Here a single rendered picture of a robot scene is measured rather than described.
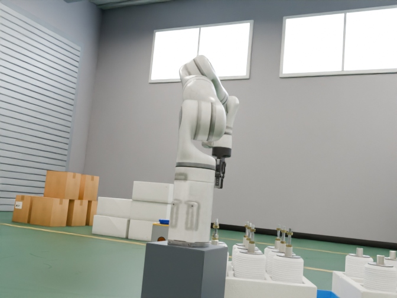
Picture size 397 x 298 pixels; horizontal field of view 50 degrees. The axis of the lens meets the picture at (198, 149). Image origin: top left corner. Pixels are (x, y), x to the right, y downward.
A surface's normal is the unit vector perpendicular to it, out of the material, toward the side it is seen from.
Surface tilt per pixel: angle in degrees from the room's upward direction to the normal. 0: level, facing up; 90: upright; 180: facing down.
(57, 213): 90
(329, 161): 90
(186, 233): 90
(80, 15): 90
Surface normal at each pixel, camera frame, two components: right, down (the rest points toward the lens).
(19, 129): 0.91, 0.03
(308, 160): -0.41, -0.15
